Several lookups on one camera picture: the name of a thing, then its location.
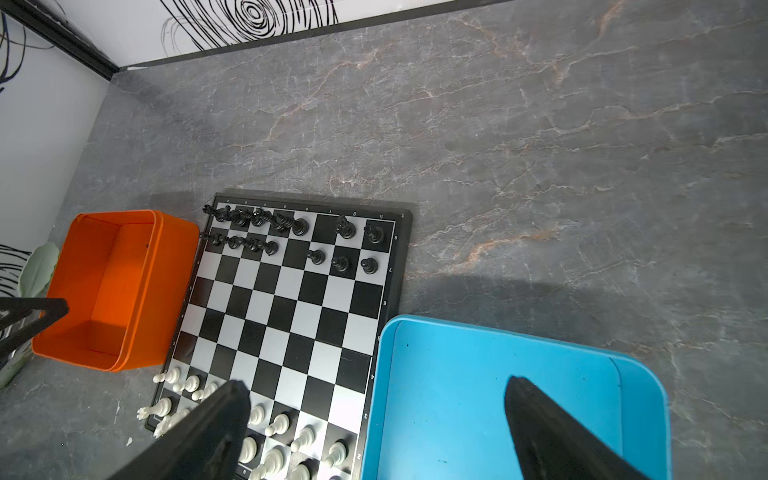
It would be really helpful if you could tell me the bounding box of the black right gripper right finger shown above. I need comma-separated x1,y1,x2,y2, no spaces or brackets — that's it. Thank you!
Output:
504,376,645,479

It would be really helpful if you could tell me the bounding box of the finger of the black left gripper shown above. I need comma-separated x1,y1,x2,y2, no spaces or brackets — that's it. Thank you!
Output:
0,296,70,361

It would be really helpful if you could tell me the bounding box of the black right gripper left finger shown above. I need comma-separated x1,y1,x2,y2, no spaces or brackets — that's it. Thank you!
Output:
112,380,251,479

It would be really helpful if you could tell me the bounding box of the black chess knight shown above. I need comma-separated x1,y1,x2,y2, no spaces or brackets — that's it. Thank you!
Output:
335,215,357,239

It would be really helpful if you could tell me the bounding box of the black chess rook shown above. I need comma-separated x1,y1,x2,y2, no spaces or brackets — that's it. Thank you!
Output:
364,225,385,244

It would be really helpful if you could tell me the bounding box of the orange plastic tray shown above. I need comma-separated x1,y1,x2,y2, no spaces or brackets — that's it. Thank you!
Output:
31,210,200,372

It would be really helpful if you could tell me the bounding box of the blue plastic tray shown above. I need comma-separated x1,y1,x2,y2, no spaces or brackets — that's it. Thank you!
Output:
362,315,673,479

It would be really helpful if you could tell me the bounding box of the black white chessboard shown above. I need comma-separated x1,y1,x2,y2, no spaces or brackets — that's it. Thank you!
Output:
154,192,413,479

